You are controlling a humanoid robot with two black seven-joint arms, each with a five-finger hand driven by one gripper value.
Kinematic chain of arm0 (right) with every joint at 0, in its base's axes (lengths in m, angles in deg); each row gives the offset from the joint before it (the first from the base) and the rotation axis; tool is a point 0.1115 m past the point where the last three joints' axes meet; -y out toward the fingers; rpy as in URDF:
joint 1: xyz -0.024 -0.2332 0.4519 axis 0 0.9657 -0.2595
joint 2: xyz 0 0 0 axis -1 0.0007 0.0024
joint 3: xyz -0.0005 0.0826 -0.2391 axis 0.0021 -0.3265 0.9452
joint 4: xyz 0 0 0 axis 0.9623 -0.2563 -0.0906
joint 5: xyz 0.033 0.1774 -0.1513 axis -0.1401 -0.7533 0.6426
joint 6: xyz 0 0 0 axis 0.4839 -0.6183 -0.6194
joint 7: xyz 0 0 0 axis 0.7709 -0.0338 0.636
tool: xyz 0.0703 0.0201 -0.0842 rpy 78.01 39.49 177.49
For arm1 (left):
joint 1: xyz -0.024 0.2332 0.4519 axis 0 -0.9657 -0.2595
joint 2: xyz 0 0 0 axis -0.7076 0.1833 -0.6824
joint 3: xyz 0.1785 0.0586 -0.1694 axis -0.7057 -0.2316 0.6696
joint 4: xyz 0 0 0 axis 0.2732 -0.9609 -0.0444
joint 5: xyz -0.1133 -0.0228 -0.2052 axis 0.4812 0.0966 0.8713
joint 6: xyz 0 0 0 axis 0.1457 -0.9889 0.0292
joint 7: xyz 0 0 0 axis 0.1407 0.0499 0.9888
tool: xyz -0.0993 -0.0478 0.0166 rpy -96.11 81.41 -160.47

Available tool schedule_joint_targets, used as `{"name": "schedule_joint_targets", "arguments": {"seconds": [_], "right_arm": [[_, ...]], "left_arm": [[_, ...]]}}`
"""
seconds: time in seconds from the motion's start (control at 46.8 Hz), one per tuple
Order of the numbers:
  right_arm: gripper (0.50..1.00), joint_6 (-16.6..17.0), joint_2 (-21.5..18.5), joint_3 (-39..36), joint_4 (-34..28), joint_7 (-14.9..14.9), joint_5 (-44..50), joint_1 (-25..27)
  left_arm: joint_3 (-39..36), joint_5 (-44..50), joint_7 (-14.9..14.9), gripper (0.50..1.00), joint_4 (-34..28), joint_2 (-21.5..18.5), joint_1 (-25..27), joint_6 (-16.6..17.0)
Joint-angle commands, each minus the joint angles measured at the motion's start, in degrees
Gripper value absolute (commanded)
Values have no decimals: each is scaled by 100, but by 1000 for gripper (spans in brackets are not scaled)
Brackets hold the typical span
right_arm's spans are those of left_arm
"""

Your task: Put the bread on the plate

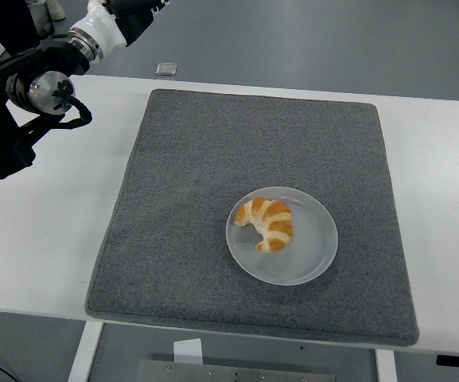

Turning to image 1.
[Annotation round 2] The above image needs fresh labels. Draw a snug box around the grey metal plate with screws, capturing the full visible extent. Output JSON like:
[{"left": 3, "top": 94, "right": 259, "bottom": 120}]
[{"left": 135, "top": 359, "right": 336, "bottom": 382}]

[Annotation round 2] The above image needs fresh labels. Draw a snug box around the white shoe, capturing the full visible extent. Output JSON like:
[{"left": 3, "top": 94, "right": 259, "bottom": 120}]
[{"left": 45, "top": 0, "right": 67, "bottom": 21}]

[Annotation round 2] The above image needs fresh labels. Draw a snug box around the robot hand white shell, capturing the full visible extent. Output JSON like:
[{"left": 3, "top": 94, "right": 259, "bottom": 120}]
[{"left": 69, "top": 0, "right": 173, "bottom": 53}]

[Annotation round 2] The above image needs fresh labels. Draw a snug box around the grey felt mat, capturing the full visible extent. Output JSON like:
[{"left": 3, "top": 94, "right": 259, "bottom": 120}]
[{"left": 84, "top": 88, "right": 420, "bottom": 347}]

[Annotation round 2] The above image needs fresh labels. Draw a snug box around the croissant bread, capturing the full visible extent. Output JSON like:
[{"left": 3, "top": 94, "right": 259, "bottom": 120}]
[{"left": 234, "top": 197, "right": 294, "bottom": 254}]

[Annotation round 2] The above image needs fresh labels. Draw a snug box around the white table leg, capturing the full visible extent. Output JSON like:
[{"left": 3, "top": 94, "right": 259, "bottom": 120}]
[
  {"left": 66, "top": 320, "right": 105, "bottom": 382},
  {"left": 374, "top": 349, "right": 398, "bottom": 382}
]

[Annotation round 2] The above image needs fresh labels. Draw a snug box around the person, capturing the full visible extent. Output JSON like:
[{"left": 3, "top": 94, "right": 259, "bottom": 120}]
[{"left": 0, "top": 0, "right": 41, "bottom": 64}]

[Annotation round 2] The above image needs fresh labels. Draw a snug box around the grey round plate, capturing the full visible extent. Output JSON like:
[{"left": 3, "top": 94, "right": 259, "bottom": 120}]
[{"left": 225, "top": 185, "right": 339, "bottom": 287}]

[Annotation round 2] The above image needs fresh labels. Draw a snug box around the dark mesh bin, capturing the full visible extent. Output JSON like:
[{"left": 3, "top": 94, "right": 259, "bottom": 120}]
[{"left": 25, "top": 0, "right": 55, "bottom": 40}]

